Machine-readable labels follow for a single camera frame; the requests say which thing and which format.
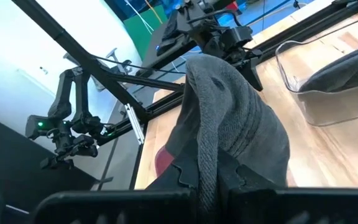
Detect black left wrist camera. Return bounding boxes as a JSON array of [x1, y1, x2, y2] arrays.
[[221, 26, 254, 50]]

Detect white cords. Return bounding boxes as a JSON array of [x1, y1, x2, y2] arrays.
[[124, 0, 154, 34]]

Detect grey ribbed knit hat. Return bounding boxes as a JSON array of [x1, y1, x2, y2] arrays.
[[165, 54, 291, 224]]

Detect silver metal bracket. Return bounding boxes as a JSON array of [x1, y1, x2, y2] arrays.
[[123, 102, 146, 146]]

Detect black flat panel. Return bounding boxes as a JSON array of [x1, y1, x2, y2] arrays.
[[0, 110, 101, 215]]

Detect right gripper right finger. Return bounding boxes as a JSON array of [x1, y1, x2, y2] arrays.
[[217, 148, 358, 224]]

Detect black camera cable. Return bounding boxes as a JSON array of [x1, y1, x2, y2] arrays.
[[185, 8, 244, 29]]

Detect green board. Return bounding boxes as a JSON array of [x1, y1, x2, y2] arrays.
[[122, 4, 170, 60]]

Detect black aluminium rig frame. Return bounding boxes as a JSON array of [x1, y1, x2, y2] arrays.
[[11, 0, 358, 191]]

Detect red fabric hat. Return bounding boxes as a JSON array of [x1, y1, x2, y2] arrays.
[[154, 145, 176, 177]]

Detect clear plastic bin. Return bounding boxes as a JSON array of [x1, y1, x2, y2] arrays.
[[274, 8, 358, 128]]

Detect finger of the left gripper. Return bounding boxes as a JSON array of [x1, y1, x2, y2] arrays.
[[239, 55, 264, 92]]

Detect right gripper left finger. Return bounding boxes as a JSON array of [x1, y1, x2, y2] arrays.
[[30, 151, 200, 224]]

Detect yellow cord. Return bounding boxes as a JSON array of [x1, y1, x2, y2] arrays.
[[144, 0, 164, 25]]

